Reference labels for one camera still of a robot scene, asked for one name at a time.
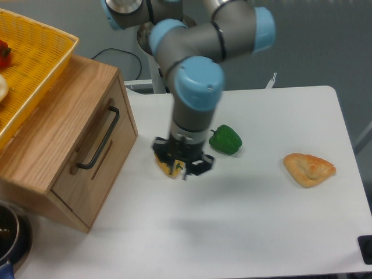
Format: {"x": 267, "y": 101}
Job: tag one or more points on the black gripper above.
{"x": 169, "y": 150}

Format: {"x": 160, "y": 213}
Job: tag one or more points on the wooden top drawer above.
{"x": 88, "y": 176}

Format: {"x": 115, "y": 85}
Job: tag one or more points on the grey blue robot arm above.
{"x": 189, "y": 59}

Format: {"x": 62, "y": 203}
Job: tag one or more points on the wooden drawer cabinet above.
{"x": 34, "y": 159}

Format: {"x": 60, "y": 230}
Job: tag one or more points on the yellow toy bell pepper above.
{"x": 172, "y": 170}

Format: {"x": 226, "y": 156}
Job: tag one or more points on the green toy bell pepper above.
{"x": 225, "y": 140}

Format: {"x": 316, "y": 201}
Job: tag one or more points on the toy pastry bread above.
{"x": 308, "y": 170}

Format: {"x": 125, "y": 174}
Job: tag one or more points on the yellow plastic basket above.
{"x": 39, "y": 54}

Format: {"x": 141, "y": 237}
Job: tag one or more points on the dark metal pot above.
{"x": 16, "y": 240}

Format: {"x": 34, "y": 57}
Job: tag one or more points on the white round toy food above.
{"x": 4, "y": 88}

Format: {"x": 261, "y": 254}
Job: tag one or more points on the red toy bell pepper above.
{"x": 6, "y": 54}

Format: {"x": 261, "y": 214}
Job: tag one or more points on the black table corner device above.
{"x": 365, "y": 245}

